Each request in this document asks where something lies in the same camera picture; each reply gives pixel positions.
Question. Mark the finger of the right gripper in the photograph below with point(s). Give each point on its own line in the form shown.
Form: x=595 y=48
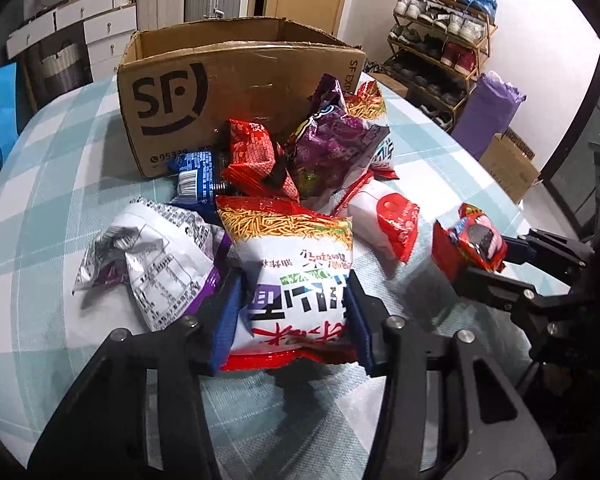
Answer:
x=493 y=290
x=518 y=251

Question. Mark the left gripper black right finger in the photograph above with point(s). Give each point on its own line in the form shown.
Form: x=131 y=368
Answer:
x=448 y=411

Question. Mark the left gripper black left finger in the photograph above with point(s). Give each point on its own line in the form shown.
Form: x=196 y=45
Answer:
x=136 y=411

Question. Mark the small red candy packet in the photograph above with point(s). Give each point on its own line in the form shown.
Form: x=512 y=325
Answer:
x=471 y=242

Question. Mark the red white snack packet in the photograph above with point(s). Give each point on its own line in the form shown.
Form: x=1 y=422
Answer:
x=385 y=219

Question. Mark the silver purple snack bag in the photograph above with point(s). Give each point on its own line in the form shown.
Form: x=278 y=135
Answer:
x=170 y=258

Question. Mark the purple grape candy bag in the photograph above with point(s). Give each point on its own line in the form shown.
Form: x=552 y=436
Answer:
x=345 y=135

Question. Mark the white red noodle snack bag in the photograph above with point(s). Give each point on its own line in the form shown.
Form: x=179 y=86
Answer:
x=297 y=262

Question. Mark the blue cookie packet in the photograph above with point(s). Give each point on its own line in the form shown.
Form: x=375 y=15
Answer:
x=198 y=178

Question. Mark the red chips bag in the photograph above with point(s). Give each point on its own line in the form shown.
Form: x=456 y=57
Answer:
x=257 y=165

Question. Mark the checkered teal tablecloth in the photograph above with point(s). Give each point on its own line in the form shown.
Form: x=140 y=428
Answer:
x=71 y=172

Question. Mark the brown cardboard box on floor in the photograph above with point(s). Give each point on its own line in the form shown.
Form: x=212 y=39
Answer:
x=509 y=166

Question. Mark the small cardboard box by rack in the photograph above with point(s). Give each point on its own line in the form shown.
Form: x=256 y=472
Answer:
x=395 y=86

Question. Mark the wooden shoe rack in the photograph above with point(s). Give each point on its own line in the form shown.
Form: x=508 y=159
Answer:
x=438 y=51

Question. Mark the brown SF cardboard box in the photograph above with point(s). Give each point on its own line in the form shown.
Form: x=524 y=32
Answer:
x=179 y=85

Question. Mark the woven laundry basket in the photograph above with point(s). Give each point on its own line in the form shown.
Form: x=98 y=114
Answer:
x=63 y=71

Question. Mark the white drawer desk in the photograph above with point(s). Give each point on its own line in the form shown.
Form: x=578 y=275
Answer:
x=108 y=26

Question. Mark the beige suitcase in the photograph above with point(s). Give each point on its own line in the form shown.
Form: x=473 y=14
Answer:
x=154 y=14

